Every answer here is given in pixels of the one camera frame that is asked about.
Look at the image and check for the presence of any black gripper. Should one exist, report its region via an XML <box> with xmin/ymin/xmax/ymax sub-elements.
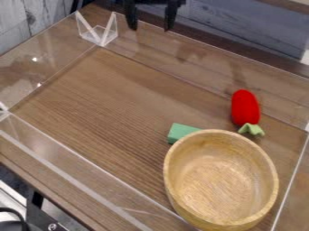
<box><xmin>119</xmin><ymin>0</ymin><xmax>187</xmax><ymax>31</ymax></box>

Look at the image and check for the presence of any red plush strawberry toy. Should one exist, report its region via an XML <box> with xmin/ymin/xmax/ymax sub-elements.
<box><xmin>230</xmin><ymin>89</ymin><xmax>265</xmax><ymax>135</ymax></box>

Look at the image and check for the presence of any green foam block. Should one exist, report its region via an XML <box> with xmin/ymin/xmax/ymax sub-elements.
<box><xmin>167</xmin><ymin>123</ymin><xmax>201</xmax><ymax>144</ymax></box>

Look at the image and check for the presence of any wooden oval bowl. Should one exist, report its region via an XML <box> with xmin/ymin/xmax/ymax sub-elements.
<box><xmin>163</xmin><ymin>129</ymin><xmax>280</xmax><ymax>231</ymax></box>

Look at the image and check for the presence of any black metal table leg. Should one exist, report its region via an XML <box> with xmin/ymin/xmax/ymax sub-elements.
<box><xmin>26</xmin><ymin>191</ymin><xmax>68</xmax><ymax>231</ymax></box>

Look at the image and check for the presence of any clear acrylic corner bracket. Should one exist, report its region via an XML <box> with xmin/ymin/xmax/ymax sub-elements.
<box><xmin>75</xmin><ymin>12</ymin><xmax>118</xmax><ymax>47</ymax></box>

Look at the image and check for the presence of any clear acrylic tray wall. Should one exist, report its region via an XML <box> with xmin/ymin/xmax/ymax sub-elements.
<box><xmin>0</xmin><ymin>5</ymin><xmax>309</xmax><ymax>231</ymax></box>

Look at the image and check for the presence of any black cable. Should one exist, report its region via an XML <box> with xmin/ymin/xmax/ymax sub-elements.
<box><xmin>0</xmin><ymin>207</ymin><xmax>28</xmax><ymax>231</ymax></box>

